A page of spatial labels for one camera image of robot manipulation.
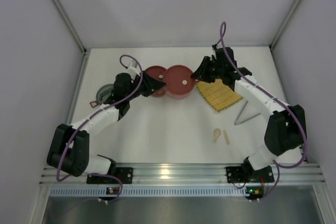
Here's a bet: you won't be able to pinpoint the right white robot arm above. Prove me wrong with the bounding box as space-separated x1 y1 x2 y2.
191 45 307 182

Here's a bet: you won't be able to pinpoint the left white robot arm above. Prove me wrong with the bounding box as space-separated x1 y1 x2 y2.
47 72 166 177

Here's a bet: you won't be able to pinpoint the cream small spoon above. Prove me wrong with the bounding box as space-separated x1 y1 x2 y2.
213 128 221 143

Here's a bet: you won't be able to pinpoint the metal tongs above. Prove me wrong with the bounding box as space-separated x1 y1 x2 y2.
234 101 260 125

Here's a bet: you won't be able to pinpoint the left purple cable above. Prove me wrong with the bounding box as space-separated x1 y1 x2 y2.
56 55 144 204

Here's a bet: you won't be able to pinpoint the left black base bracket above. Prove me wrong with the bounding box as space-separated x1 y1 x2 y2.
86 167 133 184

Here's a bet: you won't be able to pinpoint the bamboo serving mat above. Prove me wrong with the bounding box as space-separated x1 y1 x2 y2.
196 79 243 112

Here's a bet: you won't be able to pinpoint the right black base bracket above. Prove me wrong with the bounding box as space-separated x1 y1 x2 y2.
225 166 246 184

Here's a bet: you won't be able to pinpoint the dark red steel-lined pot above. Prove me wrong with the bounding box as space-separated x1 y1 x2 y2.
145 66 166 97

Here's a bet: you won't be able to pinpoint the pink steel-lined pot with handles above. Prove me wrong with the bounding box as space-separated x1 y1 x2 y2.
164 63 197 101

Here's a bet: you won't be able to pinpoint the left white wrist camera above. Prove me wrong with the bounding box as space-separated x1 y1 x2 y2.
127 60 140 80

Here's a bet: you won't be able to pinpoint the dark red lid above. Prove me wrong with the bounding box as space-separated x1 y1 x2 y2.
164 63 196 94
145 66 166 82

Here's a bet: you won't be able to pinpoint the grey transparent lid with handles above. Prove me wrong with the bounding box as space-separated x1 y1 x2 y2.
90 84 113 108

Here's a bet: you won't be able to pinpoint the aluminium mounting rail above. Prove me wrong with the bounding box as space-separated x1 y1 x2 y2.
39 162 325 198

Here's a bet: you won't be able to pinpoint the cream small stick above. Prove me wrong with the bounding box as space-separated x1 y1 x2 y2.
223 130 230 145

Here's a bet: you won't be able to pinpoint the black base bracket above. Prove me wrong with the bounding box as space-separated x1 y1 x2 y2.
225 166 246 184
86 167 133 184

